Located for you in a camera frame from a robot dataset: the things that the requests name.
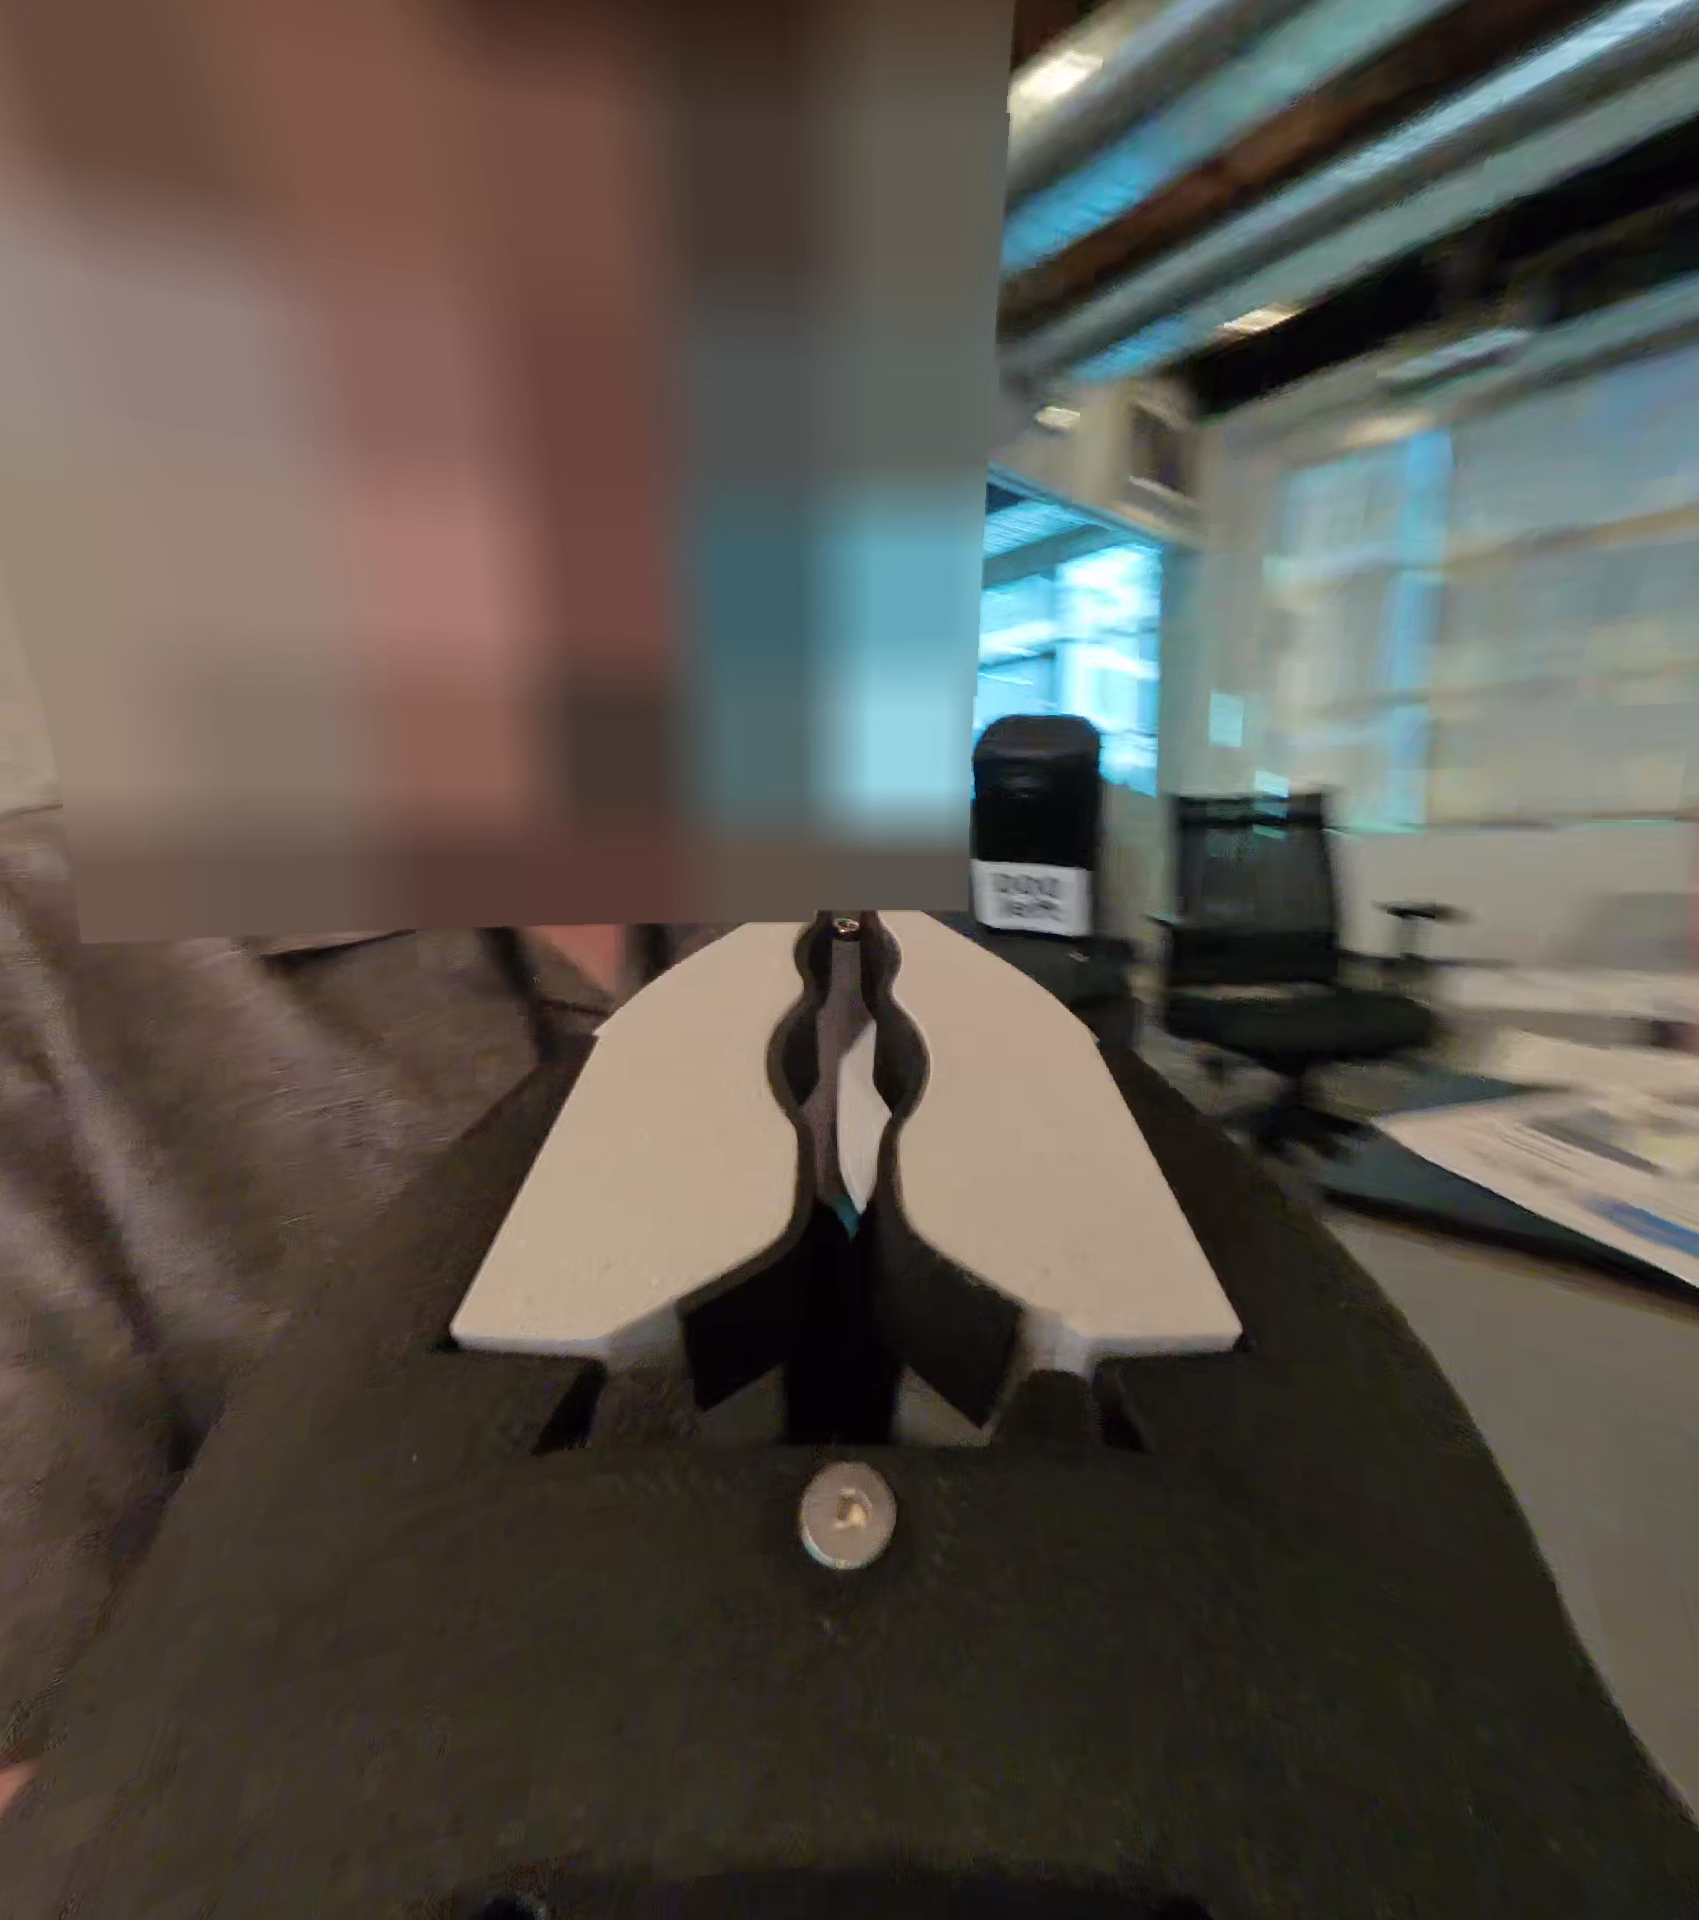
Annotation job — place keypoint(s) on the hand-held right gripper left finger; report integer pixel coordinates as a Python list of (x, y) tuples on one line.
[(640, 1185)]

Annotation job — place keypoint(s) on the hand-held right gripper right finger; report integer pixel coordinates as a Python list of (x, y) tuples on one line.
[(1074, 1185)]

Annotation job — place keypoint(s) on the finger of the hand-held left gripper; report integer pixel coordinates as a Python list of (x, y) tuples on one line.
[(856, 1119)]

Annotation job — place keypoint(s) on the dark teal folder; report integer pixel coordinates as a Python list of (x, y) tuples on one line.
[(1404, 1179)]

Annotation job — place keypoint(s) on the white blue printed sheets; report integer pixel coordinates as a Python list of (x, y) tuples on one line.
[(1644, 1185)]

